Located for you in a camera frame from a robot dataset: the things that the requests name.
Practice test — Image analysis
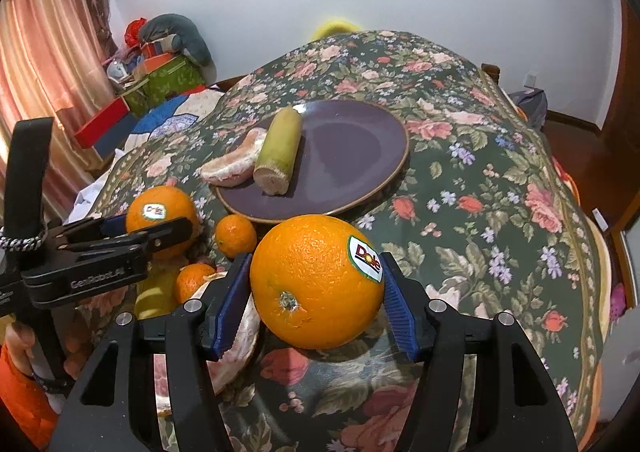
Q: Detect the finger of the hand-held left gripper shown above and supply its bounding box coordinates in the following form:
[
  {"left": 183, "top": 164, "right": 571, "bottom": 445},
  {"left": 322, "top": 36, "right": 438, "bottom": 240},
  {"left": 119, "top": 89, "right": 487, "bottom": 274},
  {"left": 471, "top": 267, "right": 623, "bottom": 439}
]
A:
[
  {"left": 64, "top": 218, "right": 195, "bottom": 265},
  {"left": 50, "top": 214, "right": 129, "bottom": 246}
]

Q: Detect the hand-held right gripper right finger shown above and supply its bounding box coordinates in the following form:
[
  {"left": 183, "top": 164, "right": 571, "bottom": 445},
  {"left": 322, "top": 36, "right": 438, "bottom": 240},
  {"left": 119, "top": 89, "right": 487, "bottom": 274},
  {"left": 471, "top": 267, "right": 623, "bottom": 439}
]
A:
[{"left": 380, "top": 252, "right": 579, "bottom": 452}]

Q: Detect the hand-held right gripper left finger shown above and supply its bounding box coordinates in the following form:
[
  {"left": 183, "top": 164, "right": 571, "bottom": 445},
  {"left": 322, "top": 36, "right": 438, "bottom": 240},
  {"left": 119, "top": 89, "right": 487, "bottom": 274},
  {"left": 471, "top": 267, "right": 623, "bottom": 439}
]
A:
[{"left": 47, "top": 253, "right": 261, "bottom": 452}]

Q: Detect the peeled pomelo piece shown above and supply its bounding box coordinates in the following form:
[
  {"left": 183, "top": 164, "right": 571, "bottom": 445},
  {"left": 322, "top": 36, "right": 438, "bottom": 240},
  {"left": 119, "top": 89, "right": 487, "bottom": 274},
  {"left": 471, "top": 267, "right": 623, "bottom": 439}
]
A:
[{"left": 155, "top": 274, "right": 261, "bottom": 419}]

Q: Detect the small tangerine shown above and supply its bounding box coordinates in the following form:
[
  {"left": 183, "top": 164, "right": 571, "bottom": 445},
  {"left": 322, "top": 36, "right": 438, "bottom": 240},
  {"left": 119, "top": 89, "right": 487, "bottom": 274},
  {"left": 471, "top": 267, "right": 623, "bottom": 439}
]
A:
[
  {"left": 175, "top": 263, "right": 217, "bottom": 304},
  {"left": 215, "top": 214, "right": 258, "bottom": 259}
]

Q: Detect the corn cob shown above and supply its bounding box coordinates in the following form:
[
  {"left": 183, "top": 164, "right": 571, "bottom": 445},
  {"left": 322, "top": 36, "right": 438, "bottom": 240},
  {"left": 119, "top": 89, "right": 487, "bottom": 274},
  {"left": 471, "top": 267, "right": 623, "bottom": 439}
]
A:
[
  {"left": 134, "top": 266, "right": 181, "bottom": 321},
  {"left": 253, "top": 107, "right": 302, "bottom": 196}
]

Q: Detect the large orange with sticker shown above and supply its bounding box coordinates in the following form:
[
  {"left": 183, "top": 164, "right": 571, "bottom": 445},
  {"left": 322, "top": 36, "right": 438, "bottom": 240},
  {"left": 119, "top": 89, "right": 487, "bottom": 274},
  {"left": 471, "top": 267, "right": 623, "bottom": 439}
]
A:
[{"left": 249, "top": 214, "right": 386, "bottom": 351}]

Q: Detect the purple plate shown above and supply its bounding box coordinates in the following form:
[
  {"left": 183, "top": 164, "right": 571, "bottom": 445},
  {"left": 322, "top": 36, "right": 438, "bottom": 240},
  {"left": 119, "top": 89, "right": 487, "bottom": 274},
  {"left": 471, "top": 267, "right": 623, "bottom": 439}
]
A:
[{"left": 215, "top": 99, "right": 410, "bottom": 226}]

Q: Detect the person's left forearm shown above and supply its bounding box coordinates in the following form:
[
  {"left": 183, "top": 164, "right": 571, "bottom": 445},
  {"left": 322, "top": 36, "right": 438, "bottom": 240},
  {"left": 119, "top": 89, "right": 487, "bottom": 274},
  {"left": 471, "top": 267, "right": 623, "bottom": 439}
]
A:
[{"left": 0, "top": 346, "right": 60, "bottom": 449}]

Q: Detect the person's left hand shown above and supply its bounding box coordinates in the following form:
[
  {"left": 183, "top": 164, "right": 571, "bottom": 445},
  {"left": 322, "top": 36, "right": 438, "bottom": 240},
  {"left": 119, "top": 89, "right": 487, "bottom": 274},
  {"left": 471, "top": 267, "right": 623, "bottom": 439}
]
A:
[{"left": 1, "top": 321, "right": 36, "bottom": 375}]

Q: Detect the white cloth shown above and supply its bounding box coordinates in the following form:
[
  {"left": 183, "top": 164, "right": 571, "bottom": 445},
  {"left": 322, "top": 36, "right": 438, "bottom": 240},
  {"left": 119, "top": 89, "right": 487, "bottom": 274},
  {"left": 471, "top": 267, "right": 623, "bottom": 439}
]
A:
[{"left": 74, "top": 177, "right": 109, "bottom": 219}]

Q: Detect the peeled pomelo segment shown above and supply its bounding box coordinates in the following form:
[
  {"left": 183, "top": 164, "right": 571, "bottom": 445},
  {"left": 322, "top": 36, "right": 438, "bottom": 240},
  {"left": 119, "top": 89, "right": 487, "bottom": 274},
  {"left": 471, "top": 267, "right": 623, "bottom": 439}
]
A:
[{"left": 199, "top": 127, "right": 268, "bottom": 189}]

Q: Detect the red box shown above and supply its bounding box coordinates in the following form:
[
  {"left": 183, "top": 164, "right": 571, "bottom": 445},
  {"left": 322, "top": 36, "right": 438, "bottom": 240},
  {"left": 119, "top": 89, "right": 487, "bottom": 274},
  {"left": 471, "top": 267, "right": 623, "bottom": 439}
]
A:
[{"left": 74, "top": 97, "right": 139, "bottom": 151}]

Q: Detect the patchwork quilt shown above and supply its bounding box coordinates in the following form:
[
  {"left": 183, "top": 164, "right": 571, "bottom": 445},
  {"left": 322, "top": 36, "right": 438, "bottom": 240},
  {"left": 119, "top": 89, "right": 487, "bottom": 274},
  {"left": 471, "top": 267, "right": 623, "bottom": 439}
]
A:
[{"left": 129, "top": 87, "right": 227, "bottom": 139}]

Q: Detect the floral blanket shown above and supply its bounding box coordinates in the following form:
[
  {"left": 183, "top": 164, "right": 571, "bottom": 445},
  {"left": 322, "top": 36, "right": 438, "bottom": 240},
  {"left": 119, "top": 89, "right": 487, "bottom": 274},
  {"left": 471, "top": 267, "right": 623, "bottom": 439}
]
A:
[{"left": 47, "top": 29, "right": 609, "bottom": 452}]

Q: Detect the pink curtain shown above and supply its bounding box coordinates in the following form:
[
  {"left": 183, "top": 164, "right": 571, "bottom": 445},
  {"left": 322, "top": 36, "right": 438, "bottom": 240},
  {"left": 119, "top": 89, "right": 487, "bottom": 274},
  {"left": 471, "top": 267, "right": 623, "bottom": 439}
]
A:
[{"left": 0, "top": 0, "right": 119, "bottom": 229}]

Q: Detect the orange box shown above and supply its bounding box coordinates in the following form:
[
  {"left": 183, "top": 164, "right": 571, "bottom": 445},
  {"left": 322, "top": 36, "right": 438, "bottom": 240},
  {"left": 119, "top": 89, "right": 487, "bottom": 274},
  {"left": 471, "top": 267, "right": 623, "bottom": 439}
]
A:
[{"left": 141, "top": 44, "right": 177, "bottom": 74}]

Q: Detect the red bag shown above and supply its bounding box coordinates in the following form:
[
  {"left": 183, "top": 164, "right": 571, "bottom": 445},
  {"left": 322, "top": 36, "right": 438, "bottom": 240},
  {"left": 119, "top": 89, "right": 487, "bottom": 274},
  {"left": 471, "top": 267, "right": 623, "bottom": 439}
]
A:
[{"left": 124, "top": 18, "right": 149, "bottom": 46}]

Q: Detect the grey backpack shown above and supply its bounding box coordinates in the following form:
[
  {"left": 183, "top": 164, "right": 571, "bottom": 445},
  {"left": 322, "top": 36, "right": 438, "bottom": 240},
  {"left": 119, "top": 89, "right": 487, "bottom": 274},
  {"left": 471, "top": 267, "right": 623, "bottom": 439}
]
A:
[{"left": 507, "top": 87, "right": 549, "bottom": 131}]

